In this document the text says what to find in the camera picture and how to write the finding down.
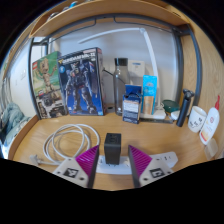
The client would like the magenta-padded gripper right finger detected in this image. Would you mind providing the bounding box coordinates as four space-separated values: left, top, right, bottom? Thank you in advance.
127 144 175 189

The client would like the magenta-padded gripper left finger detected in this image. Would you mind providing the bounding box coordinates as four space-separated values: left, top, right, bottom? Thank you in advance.
52 144 101 189

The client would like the black charger block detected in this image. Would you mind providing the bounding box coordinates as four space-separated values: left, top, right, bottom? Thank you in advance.
103 132 122 165

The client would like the white power strip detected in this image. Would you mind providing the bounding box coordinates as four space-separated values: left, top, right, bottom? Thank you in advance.
95 151 179 176

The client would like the small clear plastic cup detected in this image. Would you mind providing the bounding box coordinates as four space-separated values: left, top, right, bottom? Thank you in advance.
203 138 219 160

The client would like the dark blue small box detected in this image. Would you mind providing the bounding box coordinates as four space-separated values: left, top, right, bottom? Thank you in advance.
122 84 143 125

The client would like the green round container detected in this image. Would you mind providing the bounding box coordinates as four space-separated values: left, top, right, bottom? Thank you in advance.
162 99 181 114

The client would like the white printed mug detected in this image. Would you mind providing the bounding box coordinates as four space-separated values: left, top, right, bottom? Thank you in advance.
187 105 208 134

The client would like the black electric shaver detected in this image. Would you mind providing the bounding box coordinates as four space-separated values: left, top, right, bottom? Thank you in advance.
175 88 195 128

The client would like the white bottle with red cap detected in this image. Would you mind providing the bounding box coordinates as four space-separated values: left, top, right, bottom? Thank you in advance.
199 95 221 146

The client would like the light blue tall box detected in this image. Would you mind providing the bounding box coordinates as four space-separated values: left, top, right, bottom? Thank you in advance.
141 74 158 116

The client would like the bed with teal bedding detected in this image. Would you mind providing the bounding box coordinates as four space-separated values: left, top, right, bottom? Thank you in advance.
0 101 31 151

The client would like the blue robot model kit box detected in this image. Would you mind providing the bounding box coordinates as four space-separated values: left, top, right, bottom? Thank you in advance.
57 47 105 117

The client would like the clear bottle with black cap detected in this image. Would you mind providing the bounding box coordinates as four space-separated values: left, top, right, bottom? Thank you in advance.
113 57 130 116

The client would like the green tree figure toy box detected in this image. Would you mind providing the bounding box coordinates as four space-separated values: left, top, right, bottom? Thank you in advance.
31 50 69 120

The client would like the white flat box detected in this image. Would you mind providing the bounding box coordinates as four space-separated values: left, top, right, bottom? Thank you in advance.
128 59 146 87

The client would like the white desk lamp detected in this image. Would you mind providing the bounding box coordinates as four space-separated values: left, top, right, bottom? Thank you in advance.
78 27 167 120

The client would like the wooden shelf unit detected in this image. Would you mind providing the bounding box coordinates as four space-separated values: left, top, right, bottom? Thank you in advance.
29 0 191 39

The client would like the white coiled power cable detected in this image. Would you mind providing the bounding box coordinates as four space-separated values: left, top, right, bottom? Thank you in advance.
29 123 101 167

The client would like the grey metal desk frame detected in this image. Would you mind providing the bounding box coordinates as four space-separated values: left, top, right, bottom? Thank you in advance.
28 14 203 118

